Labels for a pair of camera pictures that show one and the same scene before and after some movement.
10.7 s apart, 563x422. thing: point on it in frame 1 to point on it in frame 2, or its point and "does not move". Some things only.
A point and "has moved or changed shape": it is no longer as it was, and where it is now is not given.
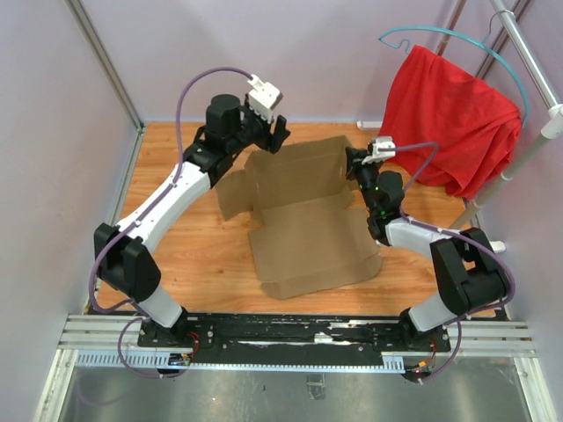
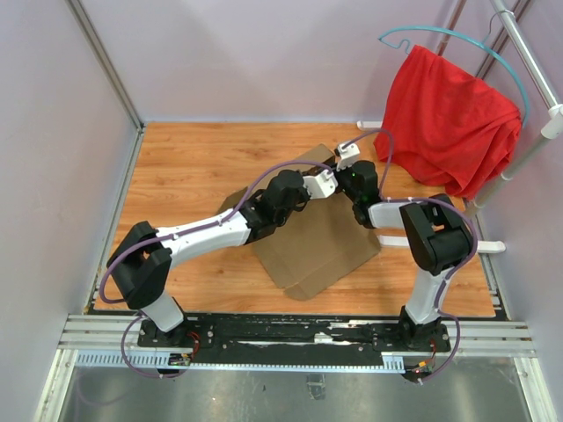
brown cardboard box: (315, 232) has moved or changed shape
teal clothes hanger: (465, 35) does not move
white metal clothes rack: (553, 130) does not move
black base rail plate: (292, 338) does not move
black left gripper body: (255, 130) to (305, 196)
